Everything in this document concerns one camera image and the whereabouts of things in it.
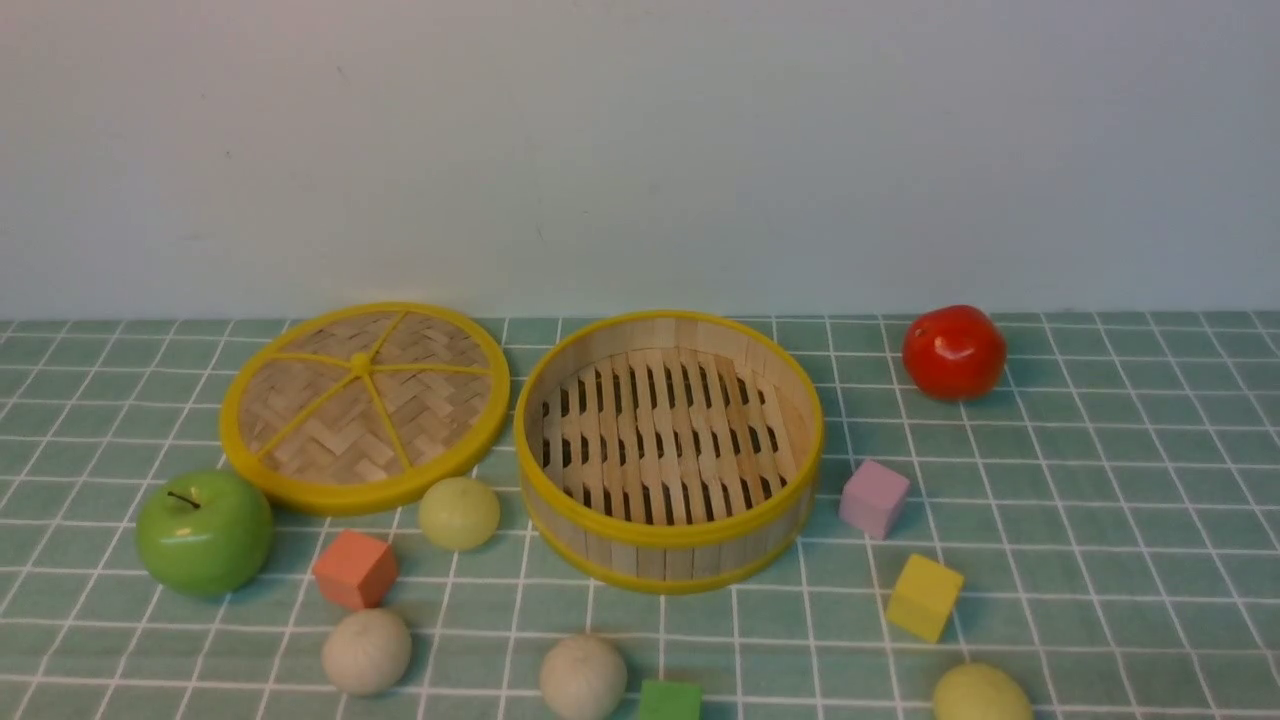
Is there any yellow-green bun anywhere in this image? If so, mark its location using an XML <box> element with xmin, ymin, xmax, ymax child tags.
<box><xmin>419</xmin><ymin>477</ymin><xmax>500</xmax><ymax>552</ymax></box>
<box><xmin>932</xmin><ymin>662</ymin><xmax>1036</xmax><ymax>720</ymax></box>

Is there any white bun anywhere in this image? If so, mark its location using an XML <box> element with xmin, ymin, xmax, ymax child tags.
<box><xmin>321</xmin><ymin>609</ymin><xmax>413</xmax><ymax>697</ymax></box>
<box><xmin>539</xmin><ymin>634</ymin><xmax>628</xmax><ymax>719</ymax></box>

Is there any bamboo steamer tray yellow rim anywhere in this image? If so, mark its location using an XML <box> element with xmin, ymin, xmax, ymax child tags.
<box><xmin>513</xmin><ymin>310</ymin><xmax>826</xmax><ymax>594</ymax></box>

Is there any woven bamboo steamer lid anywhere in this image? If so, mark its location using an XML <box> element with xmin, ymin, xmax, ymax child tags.
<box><xmin>219</xmin><ymin>302</ymin><xmax>511</xmax><ymax>516</ymax></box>

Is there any pink cube block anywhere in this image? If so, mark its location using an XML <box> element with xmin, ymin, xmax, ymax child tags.
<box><xmin>838</xmin><ymin>460</ymin><xmax>910</xmax><ymax>541</ymax></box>

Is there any red tomato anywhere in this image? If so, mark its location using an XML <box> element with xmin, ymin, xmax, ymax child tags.
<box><xmin>901</xmin><ymin>304</ymin><xmax>1009</xmax><ymax>402</ymax></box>

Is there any green cube block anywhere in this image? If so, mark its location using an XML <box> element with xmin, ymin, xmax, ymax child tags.
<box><xmin>636</xmin><ymin>678</ymin><xmax>703</xmax><ymax>720</ymax></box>

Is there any orange cube block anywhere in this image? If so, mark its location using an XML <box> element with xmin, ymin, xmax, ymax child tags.
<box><xmin>312</xmin><ymin>529</ymin><xmax>401</xmax><ymax>611</ymax></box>

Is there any yellow cube block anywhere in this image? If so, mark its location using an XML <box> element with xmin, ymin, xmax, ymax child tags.
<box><xmin>884</xmin><ymin>553</ymin><xmax>965</xmax><ymax>644</ymax></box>

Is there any green apple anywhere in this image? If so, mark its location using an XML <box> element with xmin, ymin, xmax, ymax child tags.
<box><xmin>134</xmin><ymin>469</ymin><xmax>274</xmax><ymax>598</ymax></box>

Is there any green checkered tablecloth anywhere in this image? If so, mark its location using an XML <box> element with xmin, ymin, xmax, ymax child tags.
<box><xmin>1</xmin><ymin>313</ymin><xmax>1279</xmax><ymax>719</ymax></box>

